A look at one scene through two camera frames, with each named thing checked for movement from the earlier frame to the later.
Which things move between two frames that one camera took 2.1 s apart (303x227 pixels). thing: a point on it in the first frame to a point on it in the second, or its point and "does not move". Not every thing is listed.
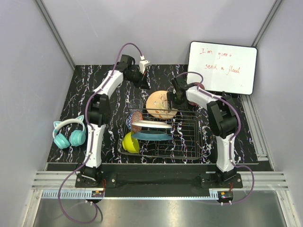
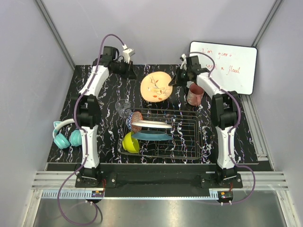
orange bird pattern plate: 156,106 to 155,86
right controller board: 225,195 does not move
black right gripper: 170,98 to 174,80
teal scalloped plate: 152,135 does not move
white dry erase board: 225,68 does not move
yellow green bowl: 130,144 does not move
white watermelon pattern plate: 150,124 does not move
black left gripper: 142,82 to 129,68
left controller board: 97,194 does not move
